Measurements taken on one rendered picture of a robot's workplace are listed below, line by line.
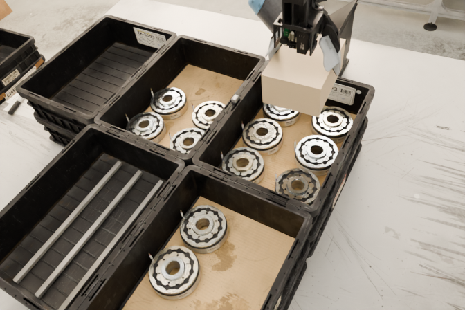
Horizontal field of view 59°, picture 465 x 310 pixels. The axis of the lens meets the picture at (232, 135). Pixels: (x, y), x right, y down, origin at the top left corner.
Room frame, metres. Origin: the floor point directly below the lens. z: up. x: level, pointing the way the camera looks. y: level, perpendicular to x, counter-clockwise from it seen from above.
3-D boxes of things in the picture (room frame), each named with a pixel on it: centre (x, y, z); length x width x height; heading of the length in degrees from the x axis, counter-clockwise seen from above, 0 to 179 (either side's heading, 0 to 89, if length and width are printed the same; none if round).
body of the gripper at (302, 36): (0.62, -0.15, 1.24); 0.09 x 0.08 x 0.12; 147
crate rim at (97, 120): (0.82, 0.11, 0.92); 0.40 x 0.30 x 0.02; 144
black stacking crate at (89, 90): (0.99, 0.35, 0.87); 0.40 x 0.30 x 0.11; 144
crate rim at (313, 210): (0.64, -0.13, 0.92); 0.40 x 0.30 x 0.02; 144
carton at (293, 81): (0.64, -0.17, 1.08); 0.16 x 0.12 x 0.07; 147
